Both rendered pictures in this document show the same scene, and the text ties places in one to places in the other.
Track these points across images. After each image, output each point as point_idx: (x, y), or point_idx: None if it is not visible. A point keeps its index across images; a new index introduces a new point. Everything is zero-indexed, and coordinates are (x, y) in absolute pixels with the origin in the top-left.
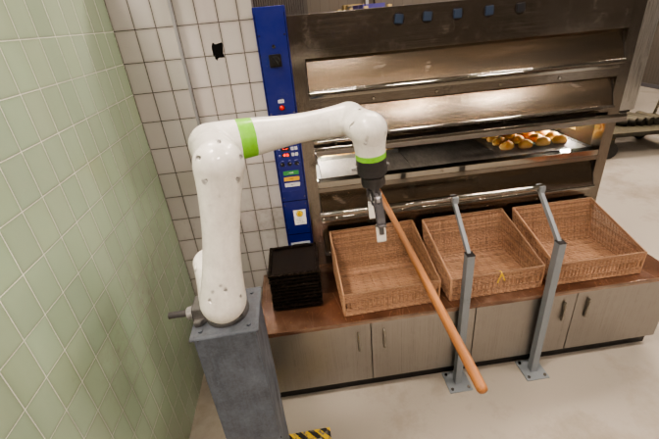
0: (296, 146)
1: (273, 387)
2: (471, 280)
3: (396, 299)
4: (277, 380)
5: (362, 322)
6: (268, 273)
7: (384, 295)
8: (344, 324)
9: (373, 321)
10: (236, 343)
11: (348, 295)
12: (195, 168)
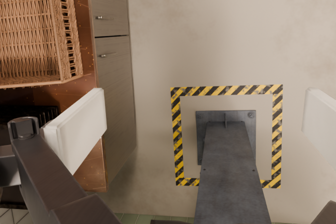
0: None
1: (239, 203)
2: None
3: None
4: (203, 184)
5: (94, 50)
6: (22, 208)
7: (59, 9)
8: (96, 77)
9: (93, 33)
10: None
11: (62, 73)
12: None
